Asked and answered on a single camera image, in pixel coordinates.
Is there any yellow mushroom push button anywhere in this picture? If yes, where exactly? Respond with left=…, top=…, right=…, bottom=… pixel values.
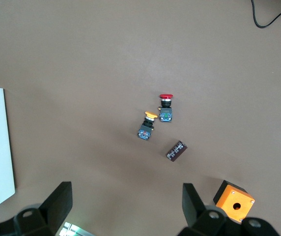
left=138, top=111, right=159, bottom=141

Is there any small black terminal block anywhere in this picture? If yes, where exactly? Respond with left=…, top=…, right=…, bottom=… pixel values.
left=165, top=140, right=189, bottom=163

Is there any black looped cable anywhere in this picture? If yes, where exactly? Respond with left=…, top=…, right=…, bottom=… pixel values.
left=251, top=0, right=281, bottom=29

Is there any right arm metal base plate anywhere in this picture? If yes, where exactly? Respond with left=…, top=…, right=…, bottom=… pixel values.
left=57, top=221, right=94, bottom=236

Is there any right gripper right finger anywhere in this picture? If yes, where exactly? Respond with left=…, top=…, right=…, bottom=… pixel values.
left=182, top=183, right=207, bottom=229

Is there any orange button enclosure box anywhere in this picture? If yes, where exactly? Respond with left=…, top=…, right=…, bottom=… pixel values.
left=213, top=180, right=256, bottom=223

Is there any red mushroom push button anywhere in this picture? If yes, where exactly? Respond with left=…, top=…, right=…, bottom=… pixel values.
left=158, top=93, right=174, bottom=123

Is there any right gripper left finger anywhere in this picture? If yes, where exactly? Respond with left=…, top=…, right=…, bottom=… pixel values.
left=40, top=181, right=73, bottom=236

